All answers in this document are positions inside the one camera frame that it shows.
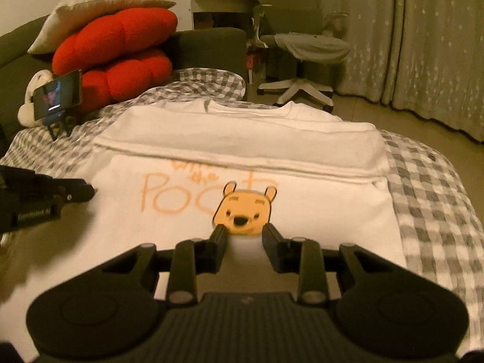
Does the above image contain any white desk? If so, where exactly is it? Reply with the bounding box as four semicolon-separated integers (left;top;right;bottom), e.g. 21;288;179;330
170;0;256;31

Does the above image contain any white flower plush cushion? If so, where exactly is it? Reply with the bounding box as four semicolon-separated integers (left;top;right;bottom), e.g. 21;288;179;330
16;69;54;129

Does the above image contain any white Pooh t-shirt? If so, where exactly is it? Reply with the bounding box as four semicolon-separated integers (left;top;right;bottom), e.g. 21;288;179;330
1;99;405;359

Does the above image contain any smartphone playing video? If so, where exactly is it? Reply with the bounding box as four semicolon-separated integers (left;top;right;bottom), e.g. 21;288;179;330
32;70;83;120

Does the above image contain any grey office chair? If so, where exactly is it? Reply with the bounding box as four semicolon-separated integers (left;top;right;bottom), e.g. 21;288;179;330
253;0;350;113

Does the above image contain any red knitted cushion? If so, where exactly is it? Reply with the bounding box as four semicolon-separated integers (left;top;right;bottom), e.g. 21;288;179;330
53;8;178;115

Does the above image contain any grey star curtain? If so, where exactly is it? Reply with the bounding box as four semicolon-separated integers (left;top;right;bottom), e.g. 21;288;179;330
320;0;483;141

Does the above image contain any beige pillow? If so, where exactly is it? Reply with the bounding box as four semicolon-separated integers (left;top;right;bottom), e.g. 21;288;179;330
28;0;175;55

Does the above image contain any grey garment on chair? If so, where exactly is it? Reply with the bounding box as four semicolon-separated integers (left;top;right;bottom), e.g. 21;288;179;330
274;33;351;64

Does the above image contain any grey checkered bed quilt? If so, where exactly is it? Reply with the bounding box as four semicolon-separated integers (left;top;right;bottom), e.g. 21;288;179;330
1;68;483;352

